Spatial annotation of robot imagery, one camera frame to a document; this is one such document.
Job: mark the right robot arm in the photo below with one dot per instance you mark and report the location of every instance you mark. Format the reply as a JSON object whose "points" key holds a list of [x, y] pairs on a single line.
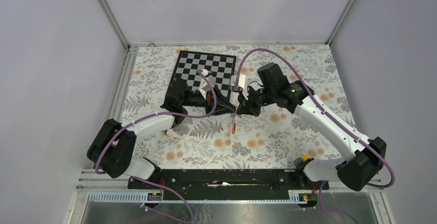
{"points": [[361, 156]]}

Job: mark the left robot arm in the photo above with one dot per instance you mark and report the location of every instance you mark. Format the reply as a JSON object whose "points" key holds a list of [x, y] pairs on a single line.
{"points": [[112, 149]]}

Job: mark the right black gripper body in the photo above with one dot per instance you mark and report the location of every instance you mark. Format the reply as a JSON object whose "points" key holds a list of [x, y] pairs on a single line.
{"points": [[256, 99]]}

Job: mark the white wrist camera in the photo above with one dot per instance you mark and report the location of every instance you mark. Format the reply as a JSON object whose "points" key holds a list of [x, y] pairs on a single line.
{"points": [[207, 82], [239, 84]]}

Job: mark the red tag keyring bundle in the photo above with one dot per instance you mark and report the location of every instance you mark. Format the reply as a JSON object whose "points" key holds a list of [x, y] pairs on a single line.
{"points": [[234, 125]]}

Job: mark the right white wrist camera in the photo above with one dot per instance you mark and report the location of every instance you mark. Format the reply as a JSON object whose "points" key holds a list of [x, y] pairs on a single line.
{"points": [[239, 84]]}

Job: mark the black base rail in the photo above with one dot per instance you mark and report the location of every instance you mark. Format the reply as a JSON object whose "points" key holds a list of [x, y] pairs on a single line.
{"points": [[189, 180]]}

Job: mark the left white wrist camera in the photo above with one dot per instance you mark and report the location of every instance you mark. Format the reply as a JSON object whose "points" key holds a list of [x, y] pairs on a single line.
{"points": [[207, 82]]}

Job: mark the toy brick stack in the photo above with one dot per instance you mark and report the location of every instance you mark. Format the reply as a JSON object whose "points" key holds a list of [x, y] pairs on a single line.
{"points": [[170, 133]]}

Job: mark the grey perforated cable tray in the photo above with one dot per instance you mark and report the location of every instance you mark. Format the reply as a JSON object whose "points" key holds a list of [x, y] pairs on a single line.
{"points": [[205, 196]]}

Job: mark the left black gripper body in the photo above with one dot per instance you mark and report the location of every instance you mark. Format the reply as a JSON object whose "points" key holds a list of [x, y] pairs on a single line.
{"points": [[210, 101]]}

